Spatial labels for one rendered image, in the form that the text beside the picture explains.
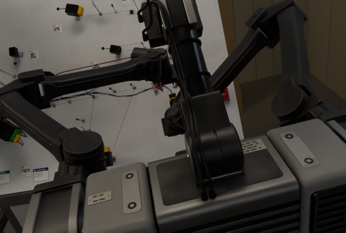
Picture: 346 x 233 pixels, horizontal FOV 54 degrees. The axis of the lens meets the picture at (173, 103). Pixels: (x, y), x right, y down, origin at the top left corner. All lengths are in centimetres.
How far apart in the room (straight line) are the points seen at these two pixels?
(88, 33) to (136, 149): 60
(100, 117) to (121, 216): 114
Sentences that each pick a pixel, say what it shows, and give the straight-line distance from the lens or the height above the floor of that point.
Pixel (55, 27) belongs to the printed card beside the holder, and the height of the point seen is 144.
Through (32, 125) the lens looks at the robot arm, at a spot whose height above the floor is 149.
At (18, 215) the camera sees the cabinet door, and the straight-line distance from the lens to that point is 190.
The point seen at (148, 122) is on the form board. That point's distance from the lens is 154.
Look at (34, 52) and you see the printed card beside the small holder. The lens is 178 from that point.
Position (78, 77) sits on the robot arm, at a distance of 104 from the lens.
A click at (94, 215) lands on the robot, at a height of 153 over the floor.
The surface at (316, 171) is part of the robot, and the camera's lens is 51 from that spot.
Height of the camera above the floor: 187
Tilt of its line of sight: 31 degrees down
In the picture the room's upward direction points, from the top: 11 degrees counter-clockwise
